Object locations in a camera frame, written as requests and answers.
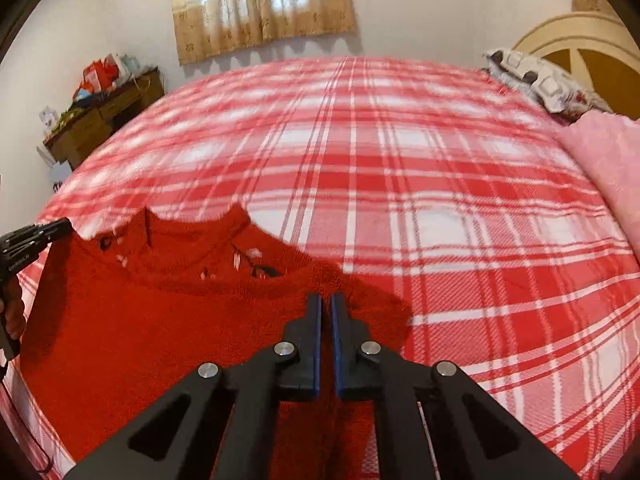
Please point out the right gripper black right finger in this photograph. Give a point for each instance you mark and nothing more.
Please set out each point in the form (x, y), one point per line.
(433, 422)

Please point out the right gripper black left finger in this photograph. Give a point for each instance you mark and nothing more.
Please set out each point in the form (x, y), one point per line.
(217, 423)

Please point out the red knitted embroidered sweater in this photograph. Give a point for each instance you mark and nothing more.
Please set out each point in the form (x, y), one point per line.
(120, 318)

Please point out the person's left hand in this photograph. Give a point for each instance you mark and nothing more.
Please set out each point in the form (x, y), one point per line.
(13, 308)

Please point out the brown wooden desk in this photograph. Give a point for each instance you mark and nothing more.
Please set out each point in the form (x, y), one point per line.
(86, 128)

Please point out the red gift box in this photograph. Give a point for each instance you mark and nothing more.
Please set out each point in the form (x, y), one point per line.
(100, 76)

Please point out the red white plaid bedsheet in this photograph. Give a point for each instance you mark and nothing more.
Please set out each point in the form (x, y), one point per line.
(433, 183)

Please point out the beige floral window curtain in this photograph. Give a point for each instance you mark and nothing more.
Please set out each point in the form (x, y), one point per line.
(207, 28)

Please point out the pink blanket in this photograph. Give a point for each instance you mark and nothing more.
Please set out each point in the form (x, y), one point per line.
(606, 147)

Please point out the grey patterned pillow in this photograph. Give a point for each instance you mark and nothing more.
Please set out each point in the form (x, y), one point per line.
(544, 83)

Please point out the cream wooden headboard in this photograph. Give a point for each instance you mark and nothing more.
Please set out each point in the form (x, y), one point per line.
(597, 50)

